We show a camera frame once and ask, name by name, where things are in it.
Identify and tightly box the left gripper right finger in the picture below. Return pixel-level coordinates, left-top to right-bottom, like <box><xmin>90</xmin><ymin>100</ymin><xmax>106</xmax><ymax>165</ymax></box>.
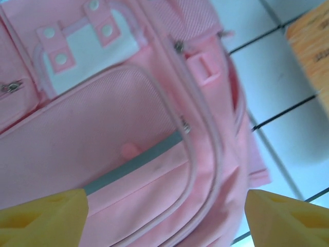
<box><xmin>244</xmin><ymin>189</ymin><xmax>329</xmax><ymax>247</ymax></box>

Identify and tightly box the orange paperback book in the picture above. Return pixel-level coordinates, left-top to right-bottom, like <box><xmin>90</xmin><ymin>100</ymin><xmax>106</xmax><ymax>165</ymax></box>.
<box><xmin>284</xmin><ymin>0</ymin><xmax>329</xmax><ymax>124</ymax></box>

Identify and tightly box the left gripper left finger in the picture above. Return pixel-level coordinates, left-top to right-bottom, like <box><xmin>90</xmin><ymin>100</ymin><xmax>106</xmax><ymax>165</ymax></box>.
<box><xmin>0</xmin><ymin>188</ymin><xmax>89</xmax><ymax>247</ymax></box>

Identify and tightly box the pink student backpack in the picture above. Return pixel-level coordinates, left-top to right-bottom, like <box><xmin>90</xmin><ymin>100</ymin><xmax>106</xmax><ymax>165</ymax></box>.
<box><xmin>0</xmin><ymin>0</ymin><xmax>273</xmax><ymax>247</ymax></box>

